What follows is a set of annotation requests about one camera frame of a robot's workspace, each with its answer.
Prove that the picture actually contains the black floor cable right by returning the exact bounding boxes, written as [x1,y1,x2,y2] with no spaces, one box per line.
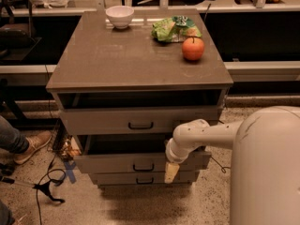
[211,119,232,174]

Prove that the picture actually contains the black chair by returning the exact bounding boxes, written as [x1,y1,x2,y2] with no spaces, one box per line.
[0,0,41,61]

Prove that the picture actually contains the blue tape cross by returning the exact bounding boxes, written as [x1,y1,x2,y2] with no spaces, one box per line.
[64,161,76,184]

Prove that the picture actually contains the black grabber tool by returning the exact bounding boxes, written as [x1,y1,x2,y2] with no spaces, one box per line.
[0,175,65,203]

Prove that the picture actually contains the grey drawer cabinet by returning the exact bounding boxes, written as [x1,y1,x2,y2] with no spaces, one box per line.
[45,8,234,188]

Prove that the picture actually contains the red apple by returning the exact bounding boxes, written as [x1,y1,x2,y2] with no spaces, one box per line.
[182,37,204,61]

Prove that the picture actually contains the black floor cable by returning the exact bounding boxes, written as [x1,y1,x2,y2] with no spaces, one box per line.
[211,119,232,174]
[35,153,68,225]

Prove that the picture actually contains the white bowl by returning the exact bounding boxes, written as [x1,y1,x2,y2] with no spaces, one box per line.
[106,6,134,29]

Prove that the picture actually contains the green chip bag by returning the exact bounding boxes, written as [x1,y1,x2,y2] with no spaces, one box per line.
[151,16,202,43]

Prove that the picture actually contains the jeans leg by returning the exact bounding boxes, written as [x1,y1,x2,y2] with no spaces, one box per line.
[0,116,29,154]

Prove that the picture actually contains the tan shoe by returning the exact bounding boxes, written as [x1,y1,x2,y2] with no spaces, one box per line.
[13,131,52,165]

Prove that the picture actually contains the grey top drawer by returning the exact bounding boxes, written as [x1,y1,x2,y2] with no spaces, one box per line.
[59,106,221,135]

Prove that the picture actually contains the grey bottom drawer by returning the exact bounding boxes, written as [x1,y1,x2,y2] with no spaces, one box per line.
[90,171,199,186]

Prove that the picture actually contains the black floor cable left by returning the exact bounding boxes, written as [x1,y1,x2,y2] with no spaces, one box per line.
[35,153,68,225]

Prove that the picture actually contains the grey drawer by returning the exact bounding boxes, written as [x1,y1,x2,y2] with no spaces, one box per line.
[59,106,221,135]
[90,171,199,186]
[73,134,213,174]

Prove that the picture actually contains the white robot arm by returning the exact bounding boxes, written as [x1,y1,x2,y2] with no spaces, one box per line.
[165,106,300,225]

